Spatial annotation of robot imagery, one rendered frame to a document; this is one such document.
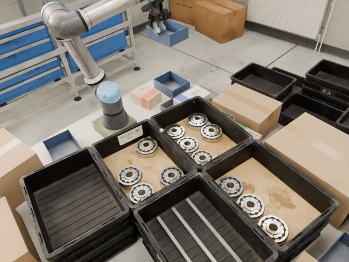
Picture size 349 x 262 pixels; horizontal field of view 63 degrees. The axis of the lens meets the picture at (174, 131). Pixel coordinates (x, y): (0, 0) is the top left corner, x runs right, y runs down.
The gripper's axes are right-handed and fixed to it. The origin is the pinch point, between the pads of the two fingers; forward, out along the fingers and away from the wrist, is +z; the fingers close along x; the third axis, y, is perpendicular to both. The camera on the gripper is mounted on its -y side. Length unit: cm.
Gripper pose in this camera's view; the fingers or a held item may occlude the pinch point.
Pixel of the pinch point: (157, 33)
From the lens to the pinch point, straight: 169.6
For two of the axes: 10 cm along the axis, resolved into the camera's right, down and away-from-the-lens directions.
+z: 1.1, 6.9, 7.1
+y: 6.8, 4.7, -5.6
